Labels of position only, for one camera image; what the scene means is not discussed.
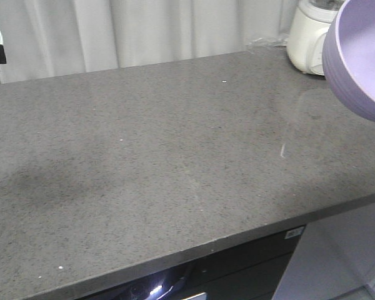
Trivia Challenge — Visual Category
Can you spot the grey cabinet door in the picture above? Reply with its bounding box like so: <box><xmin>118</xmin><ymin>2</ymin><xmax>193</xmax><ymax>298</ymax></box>
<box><xmin>273</xmin><ymin>203</ymin><xmax>375</xmax><ymax>299</ymax></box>

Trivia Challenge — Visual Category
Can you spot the white curtain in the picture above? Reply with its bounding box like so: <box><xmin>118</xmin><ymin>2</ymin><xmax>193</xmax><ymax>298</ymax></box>
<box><xmin>0</xmin><ymin>1</ymin><xmax>297</xmax><ymax>83</ymax></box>

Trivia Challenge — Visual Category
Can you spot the white blender appliance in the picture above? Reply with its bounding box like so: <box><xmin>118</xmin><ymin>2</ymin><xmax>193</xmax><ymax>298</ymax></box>
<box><xmin>286</xmin><ymin>0</ymin><xmax>344</xmax><ymax>76</ymax></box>

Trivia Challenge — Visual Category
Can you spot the black disinfection cabinet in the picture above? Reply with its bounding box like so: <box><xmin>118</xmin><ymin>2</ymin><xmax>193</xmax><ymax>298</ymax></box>
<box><xmin>88</xmin><ymin>226</ymin><xmax>305</xmax><ymax>299</ymax></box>

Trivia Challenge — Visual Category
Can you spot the lilac plastic bowl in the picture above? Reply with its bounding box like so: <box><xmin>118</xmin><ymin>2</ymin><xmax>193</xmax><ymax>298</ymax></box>
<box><xmin>322</xmin><ymin>1</ymin><xmax>375</xmax><ymax>122</ymax></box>

